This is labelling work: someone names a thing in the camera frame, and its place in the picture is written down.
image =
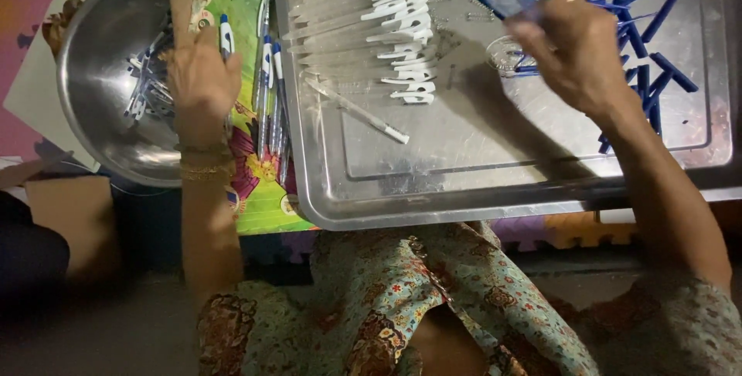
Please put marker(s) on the person's left hand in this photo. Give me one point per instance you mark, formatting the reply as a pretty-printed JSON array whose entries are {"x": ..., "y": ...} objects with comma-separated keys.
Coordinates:
[{"x": 200, "y": 89}]

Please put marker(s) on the person's right hand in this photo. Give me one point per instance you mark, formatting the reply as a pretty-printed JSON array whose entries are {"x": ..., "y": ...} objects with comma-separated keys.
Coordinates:
[{"x": 579, "y": 57}]

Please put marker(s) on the blue capped white pen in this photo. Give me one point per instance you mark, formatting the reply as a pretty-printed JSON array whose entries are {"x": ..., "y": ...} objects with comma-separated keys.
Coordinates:
[{"x": 226, "y": 37}]

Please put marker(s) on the heap of assembled pens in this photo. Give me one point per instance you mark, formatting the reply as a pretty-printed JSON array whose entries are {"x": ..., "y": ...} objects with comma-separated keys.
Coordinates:
[{"x": 148, "y": 83}]

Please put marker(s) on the pile of blue pen parts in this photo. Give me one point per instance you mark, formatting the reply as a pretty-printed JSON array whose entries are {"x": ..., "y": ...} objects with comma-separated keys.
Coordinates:
[{"x": 637, "y": 34}]

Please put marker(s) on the row of finished pens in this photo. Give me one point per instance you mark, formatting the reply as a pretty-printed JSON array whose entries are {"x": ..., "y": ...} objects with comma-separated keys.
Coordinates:
[{"x": 268, "y": 98}]

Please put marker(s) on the clear round plastic lid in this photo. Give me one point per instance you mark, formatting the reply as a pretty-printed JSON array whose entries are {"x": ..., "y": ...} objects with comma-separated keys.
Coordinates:
[{"x": 499, "y": 54}]

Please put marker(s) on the gold bangles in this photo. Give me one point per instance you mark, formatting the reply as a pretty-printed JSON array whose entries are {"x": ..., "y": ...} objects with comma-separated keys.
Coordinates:
[{"x": 206, "y": 170}]

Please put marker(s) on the steel bowl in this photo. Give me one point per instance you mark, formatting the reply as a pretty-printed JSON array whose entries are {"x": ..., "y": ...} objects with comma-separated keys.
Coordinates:
[{"x": 98, "y": 86}]

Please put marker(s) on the scatter of small metal springs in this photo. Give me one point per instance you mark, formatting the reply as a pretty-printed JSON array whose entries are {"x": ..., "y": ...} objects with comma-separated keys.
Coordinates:
[{"x": 446, "y": 28}]

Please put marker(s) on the large steel tray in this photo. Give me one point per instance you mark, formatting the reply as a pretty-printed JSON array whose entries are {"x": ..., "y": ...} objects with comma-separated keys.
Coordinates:
[{"x": 464, "y": 161}]

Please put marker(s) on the clear barrel with white tip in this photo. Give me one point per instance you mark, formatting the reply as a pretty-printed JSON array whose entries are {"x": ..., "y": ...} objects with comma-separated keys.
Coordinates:
[{"x": 359, "y": 112}]

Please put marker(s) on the white printed board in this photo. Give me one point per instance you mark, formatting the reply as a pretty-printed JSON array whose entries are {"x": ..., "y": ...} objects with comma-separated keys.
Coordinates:
[{"x": 35, "y": 92}]

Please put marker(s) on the row of clear clipped barrels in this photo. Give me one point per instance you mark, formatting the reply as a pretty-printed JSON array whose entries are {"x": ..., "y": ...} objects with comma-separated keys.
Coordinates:
[{"x": 400, "y": 22}]

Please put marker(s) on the brown cardboard box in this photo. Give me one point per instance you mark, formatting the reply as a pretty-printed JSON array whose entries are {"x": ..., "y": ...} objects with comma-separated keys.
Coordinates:
[{"x": 64, "y": 213}]

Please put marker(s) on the floral patterned garment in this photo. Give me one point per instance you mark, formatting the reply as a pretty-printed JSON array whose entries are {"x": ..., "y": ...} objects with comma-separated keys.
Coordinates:
[{"x": 406, "y": 306}]

